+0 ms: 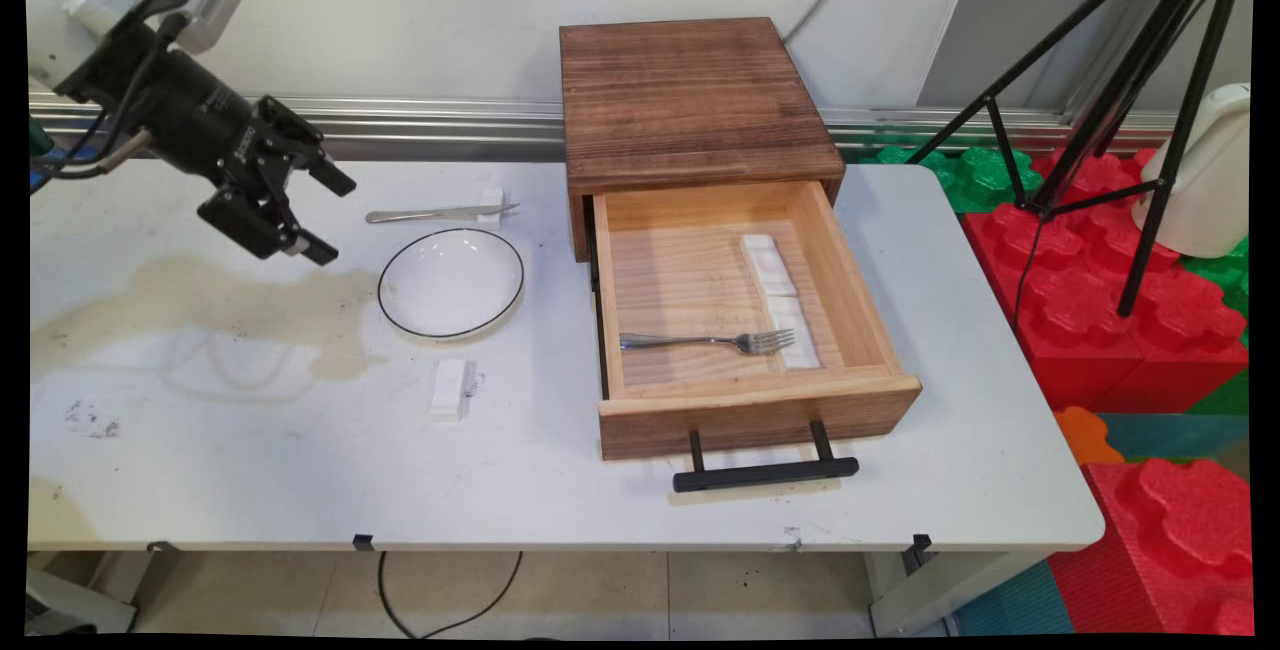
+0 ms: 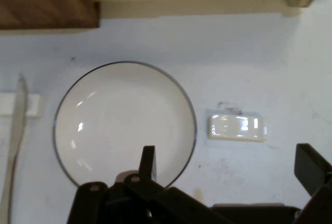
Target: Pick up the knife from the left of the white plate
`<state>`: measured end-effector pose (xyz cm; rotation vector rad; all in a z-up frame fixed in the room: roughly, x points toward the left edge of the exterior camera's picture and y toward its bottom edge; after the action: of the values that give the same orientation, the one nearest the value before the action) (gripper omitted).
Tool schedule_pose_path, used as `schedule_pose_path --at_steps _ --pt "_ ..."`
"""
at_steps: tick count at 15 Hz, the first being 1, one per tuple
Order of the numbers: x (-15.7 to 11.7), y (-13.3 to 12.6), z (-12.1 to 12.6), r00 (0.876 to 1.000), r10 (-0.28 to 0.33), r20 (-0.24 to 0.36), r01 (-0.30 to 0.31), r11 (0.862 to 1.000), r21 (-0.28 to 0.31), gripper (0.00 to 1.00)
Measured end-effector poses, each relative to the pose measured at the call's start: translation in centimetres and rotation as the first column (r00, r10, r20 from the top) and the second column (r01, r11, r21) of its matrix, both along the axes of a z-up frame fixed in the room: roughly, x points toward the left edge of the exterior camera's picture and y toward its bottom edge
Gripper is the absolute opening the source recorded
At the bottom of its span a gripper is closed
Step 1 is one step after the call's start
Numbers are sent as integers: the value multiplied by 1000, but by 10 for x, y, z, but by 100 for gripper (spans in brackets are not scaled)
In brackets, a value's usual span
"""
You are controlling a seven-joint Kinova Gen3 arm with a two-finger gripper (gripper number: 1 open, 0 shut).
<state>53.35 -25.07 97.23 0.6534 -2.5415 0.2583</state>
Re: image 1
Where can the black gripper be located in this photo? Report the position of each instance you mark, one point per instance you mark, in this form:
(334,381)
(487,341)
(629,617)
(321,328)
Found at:
(190,115)

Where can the silver serrated table knife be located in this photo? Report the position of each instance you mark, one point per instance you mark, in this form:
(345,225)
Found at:
(410,215)

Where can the silver metal fork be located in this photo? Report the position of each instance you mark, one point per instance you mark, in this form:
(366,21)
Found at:
(680,340)

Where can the white plate with black rim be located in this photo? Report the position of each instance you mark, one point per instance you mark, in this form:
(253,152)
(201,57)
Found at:
(450,285)

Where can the white ceramic cutlery rest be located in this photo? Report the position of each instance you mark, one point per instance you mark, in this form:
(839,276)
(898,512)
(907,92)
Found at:
(490,196)
(448,390)
(768,265)
(803,357)

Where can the white table leg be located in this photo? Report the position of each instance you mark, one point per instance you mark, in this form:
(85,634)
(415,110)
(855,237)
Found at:
(930,590)
(150,575)

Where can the dark wooden drawer cabinet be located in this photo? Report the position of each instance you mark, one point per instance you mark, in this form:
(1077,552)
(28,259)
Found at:
(690,90)

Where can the green foam building block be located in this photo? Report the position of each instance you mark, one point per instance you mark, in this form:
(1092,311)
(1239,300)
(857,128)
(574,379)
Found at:
(1225,275)
(1230,398)
(975,180)

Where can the orange foam block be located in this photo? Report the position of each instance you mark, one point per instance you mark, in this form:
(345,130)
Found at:
(1085,435)

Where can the teal foam mat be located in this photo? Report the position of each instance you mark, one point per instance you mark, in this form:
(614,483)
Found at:
(1020,605)
(1170,435)

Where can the black tripod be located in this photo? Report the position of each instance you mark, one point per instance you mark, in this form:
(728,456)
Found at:
(1150,230)

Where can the white plastic appliance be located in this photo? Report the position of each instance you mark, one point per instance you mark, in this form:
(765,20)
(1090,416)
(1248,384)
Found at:
(1205,190)

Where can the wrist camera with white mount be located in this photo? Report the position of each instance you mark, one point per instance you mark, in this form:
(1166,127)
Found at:
(200,0)

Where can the aluminium wall rail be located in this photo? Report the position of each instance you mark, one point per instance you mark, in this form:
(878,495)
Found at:
(870,125)

